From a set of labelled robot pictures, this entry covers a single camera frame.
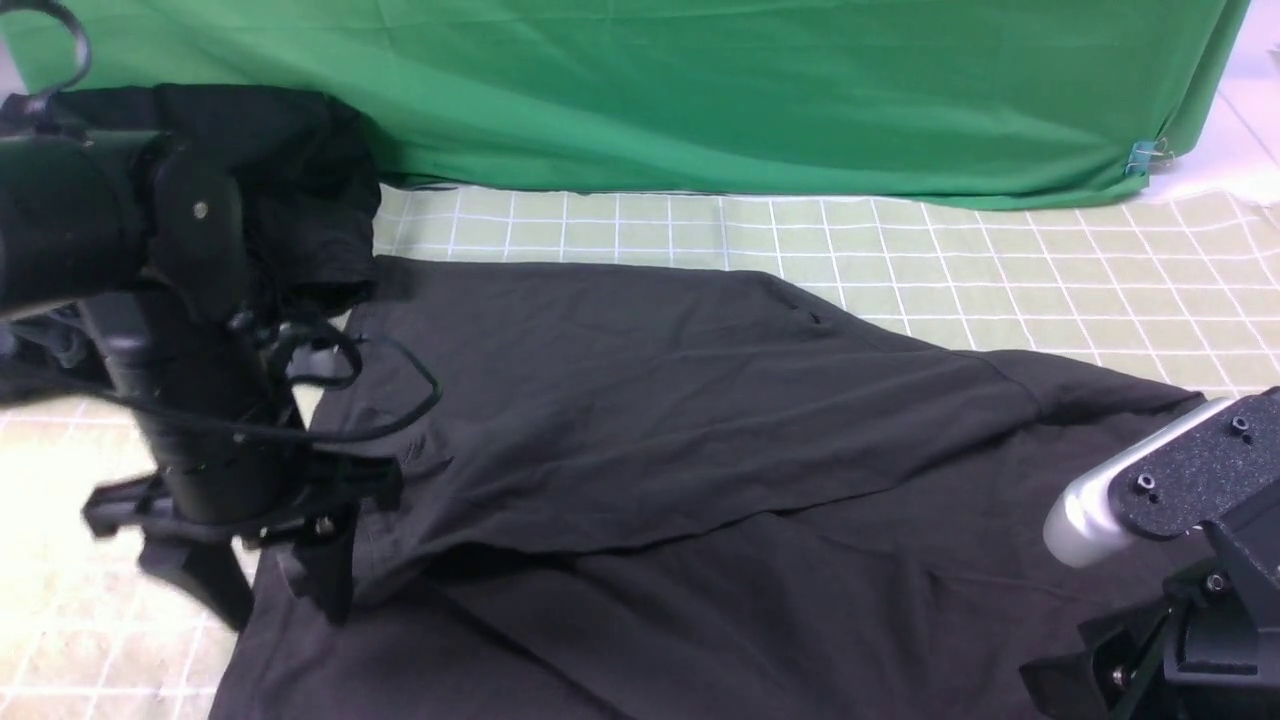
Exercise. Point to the blue binder clip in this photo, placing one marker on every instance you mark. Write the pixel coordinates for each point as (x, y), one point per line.
(1148, 156)

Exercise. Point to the light green checkered tablecloth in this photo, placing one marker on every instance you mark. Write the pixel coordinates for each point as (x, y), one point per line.
(1180, 293)

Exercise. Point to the green backdrop cloth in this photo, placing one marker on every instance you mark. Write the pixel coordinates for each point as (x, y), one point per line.
(990, 105)

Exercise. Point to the dark gray long-sleeve shirt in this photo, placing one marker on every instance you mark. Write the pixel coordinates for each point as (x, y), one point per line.
(656, 494)

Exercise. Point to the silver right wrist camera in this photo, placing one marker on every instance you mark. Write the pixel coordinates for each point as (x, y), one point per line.
(1083, 528)

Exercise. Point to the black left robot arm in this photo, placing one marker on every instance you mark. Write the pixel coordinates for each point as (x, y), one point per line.
(297, 351)

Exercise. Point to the black crumpled garment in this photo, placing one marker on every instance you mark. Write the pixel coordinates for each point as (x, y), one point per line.
(149, 233)

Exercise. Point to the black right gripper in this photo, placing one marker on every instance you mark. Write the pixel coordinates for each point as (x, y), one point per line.
(1207, 646)

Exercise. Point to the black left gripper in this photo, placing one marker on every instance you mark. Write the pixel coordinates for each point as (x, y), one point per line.
(188, 511)

